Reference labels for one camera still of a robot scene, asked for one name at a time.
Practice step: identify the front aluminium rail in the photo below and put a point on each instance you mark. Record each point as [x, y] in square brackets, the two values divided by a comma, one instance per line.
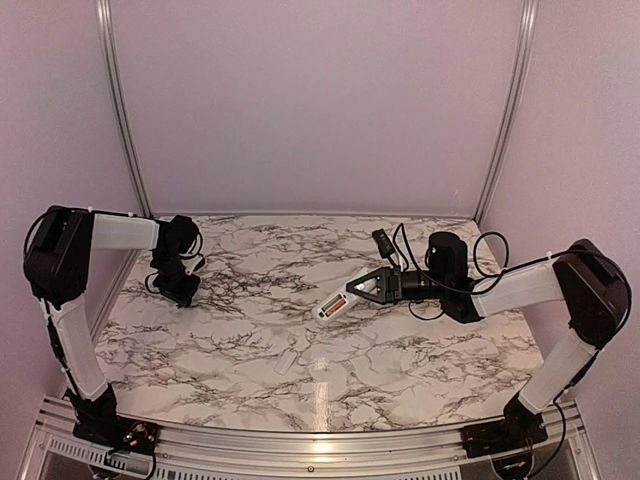
[192, 452]

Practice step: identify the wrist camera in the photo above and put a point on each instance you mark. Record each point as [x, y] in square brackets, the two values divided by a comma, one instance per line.
[384, 244]
[192, 265]

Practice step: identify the white remote control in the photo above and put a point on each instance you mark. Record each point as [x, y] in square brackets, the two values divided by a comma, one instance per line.
[365, 286]

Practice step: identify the orange AAA battery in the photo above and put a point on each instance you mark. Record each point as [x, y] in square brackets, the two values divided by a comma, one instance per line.
[334, 305]

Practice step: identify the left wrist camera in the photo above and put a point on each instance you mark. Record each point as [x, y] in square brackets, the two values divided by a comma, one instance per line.
[192, 265]

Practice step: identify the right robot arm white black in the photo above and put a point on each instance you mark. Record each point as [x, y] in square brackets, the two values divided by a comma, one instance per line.
[593, 289]

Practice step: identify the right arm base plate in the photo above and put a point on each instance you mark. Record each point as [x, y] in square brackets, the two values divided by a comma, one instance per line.
[500, 436]

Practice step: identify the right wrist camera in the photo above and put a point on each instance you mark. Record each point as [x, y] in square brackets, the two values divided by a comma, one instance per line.
[384, 244]

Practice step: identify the right aluminium frame post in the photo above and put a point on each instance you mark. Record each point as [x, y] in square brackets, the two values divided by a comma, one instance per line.
[524, 45]

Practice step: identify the left aluminium frame post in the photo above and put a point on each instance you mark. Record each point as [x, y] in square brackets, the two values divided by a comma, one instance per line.
[114, 80]

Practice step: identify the white battery cover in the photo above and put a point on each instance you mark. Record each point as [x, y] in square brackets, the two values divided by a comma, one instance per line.
[285, 361]

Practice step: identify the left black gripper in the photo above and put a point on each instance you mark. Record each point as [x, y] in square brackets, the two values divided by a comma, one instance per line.
[182, 294]

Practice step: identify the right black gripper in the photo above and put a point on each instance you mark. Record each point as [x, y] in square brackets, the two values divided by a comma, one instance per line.
[390, 278]

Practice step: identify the aluminium frame post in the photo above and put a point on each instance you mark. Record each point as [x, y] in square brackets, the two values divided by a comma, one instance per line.
[114, 80]
[524, 45]

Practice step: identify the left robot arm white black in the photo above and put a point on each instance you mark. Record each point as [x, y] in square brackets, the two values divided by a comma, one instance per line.
[56, 262]

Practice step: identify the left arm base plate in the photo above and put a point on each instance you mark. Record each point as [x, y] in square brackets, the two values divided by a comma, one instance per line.
[127, 435]

